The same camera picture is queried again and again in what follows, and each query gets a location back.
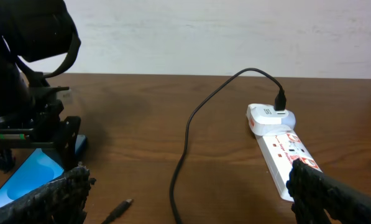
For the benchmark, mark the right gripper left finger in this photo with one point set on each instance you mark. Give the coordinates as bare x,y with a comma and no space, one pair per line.
62,200

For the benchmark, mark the blue screen smartphone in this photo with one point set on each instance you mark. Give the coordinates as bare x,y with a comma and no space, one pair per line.
37,170

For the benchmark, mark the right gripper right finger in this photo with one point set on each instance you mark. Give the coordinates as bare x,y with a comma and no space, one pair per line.
317,198

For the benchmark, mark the white power strip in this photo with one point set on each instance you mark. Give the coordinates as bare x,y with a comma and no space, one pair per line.
279,152

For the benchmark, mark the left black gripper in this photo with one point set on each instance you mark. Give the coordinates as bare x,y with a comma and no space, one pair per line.
36,124

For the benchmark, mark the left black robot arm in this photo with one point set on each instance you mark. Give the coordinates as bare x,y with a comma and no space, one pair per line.
38,41

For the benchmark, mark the white USB charger plug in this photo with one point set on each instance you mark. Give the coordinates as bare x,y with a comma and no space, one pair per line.
265,121

